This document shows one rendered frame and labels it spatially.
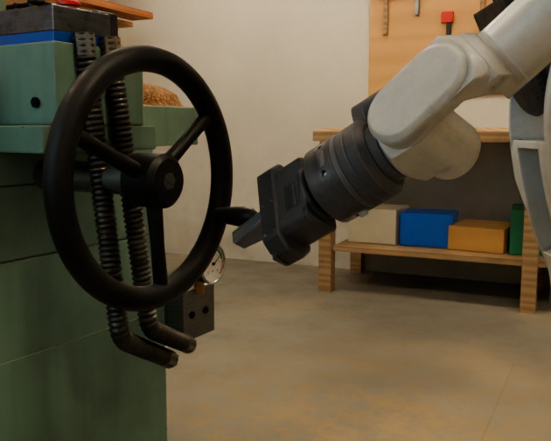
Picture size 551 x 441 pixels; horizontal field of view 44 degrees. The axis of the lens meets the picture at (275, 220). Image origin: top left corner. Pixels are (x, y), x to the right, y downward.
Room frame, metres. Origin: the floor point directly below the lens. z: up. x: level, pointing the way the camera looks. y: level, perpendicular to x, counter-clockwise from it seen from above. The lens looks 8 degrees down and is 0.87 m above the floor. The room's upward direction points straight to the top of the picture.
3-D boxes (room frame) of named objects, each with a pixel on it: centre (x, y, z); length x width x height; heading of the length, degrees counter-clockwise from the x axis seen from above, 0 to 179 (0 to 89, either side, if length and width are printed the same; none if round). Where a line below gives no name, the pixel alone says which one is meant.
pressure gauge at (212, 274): (1.04, 0.11, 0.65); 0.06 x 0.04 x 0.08; 149
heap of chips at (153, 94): (1.11, 0.22, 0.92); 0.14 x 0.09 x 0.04; 59
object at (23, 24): (0.84, 0.25, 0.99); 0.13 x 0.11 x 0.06; 149
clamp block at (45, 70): (0.84, 0.26, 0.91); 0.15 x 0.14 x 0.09; 149
